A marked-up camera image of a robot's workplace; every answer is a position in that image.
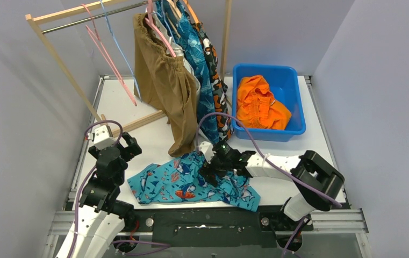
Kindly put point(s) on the khaki brown shorts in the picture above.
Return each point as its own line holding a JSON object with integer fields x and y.
{"x": 165, "y": 84}

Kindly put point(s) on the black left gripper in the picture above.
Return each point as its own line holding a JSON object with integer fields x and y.
{"x": 126, "y": 148}

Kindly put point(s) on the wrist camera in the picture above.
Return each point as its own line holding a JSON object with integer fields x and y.
{"x": 102, "y": 137}
{"x": 206, "y": 148}

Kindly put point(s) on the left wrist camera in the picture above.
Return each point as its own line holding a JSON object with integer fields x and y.
{"x": 102, "y": 137}

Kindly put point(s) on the blue plastic bin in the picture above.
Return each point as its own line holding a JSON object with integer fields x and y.
{"x": 283, "y": 83}

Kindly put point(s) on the thick pink hanger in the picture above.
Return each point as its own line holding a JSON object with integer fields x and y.
{"x": 152, "y": 25}

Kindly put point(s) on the light blue hanger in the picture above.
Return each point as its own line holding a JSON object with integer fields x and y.
{"x": 106, "y": 16}

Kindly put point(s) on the orange camouflage shorts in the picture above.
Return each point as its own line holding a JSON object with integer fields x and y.
{"x": 219, "y": 88}

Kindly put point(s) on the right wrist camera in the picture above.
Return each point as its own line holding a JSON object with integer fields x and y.
{"x": 206, "y": 148}

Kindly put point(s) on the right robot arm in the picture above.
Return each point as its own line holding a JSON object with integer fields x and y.
{"x": 317, "y": 181}

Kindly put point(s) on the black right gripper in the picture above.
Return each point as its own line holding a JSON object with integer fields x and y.
{"x": 207, "y": 169}

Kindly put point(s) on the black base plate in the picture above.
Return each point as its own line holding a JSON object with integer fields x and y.
{"x": 214, "y": 227}

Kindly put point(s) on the white shorts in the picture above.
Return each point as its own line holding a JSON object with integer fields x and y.
{"x": 178, "y": 50}

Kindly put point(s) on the light blue shark print shorts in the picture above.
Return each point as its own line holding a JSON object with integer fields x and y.
{"x": 179, "y": 181}

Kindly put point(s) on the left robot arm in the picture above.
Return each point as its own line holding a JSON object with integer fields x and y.
{"x": 99, "y": 215}

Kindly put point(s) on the wooden clothes rack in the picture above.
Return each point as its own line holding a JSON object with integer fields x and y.
{"x": 35, "y": 23}

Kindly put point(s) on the orange hanger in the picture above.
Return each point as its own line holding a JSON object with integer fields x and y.
{"x": 191, "y": 11}

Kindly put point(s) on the dark blue leaf print shorts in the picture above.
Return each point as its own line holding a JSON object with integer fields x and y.
{"x": 186, "y": 37}

